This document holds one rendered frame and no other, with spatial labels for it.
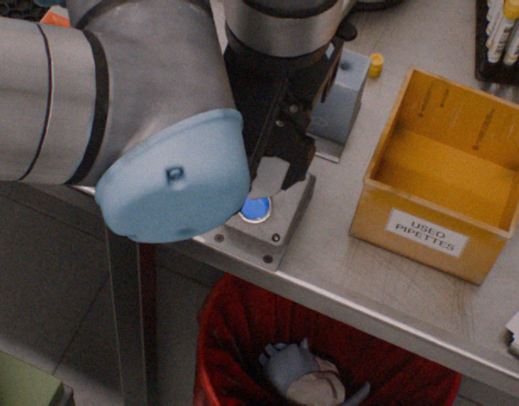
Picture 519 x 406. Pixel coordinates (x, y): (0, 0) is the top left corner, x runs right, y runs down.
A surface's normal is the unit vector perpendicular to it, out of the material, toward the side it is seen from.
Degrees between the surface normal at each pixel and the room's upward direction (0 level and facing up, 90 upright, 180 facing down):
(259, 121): 28
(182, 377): 0
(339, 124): 90
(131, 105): 38
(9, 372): 2
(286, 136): 90
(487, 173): 0
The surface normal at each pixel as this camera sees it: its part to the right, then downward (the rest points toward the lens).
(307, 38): 0.34, 0.83
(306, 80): 0.08, -0.49
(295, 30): 0.04, 0.87
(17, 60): 0.54, -0.25
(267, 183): -0.40, 0.78
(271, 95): -0.13, -0.06
